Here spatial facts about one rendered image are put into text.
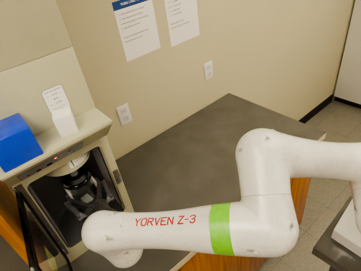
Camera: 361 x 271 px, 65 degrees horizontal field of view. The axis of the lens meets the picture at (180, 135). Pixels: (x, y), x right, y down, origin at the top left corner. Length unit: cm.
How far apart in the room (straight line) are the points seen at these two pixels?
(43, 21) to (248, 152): 60
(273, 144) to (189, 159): 90
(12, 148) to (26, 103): 14
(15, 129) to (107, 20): 76
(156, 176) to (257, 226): 90
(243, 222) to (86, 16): 105
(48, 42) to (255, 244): 70
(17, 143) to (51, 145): 9
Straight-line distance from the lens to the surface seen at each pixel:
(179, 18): 162
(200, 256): 133
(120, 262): 89
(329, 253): 122
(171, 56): 163
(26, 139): 80
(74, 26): 134
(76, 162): 104
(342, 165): 83
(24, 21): 84
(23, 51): 85
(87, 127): 87
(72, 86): 91
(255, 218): 63
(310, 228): 243
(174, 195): 135
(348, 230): 121
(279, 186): 64
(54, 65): 87
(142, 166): 152
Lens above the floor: 195
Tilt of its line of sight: 37 degrees down
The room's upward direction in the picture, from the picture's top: 10 degrees counter-clockwise
